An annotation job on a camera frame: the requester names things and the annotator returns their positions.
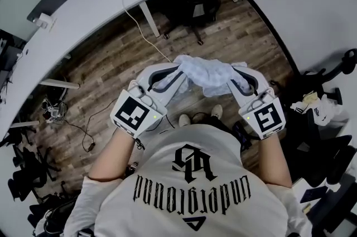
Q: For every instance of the blue plaid clothes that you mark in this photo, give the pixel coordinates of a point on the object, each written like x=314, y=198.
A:
x=209, y=74

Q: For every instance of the person's right shoe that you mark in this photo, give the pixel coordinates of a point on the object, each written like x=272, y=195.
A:
x=217, y=111

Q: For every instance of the person's left shoe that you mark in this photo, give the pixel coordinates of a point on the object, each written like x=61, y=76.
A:
x=184, y=120

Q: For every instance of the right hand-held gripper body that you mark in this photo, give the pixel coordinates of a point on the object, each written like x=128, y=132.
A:
x=267, y=118

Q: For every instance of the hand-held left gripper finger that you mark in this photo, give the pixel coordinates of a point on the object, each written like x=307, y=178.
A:
x=156, y=70
x=170, y=93

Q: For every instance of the black bag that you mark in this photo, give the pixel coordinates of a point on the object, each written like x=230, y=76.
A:
x=55, y=216

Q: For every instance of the person's shoe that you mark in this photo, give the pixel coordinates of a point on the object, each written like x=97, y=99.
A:
x=217, y=111
x=184, y=120

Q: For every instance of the white printed T-shirt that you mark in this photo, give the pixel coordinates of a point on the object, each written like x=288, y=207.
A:
x=139, y=216

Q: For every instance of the person's black trousers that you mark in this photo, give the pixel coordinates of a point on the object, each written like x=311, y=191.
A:
x=207, y=118

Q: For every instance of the person's left forearm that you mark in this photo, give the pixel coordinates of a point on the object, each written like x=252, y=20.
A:
x=114, y=157

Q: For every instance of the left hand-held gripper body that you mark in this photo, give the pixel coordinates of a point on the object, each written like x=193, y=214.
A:
x=134, y=113

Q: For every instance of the black equipment rack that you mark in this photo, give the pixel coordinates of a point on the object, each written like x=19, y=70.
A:
x=9, y=57

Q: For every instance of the person's right forearm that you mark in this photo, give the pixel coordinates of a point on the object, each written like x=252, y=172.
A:
x=272, y=163

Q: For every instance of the tangled electronics bundle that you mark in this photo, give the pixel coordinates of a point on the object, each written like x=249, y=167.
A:
x=54, y=111

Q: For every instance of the white plastic bag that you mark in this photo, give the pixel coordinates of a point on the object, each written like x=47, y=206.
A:
x=323, y=113

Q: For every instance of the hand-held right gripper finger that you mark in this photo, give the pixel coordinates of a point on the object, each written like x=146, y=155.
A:
x=258, y=81
x=241, y=97

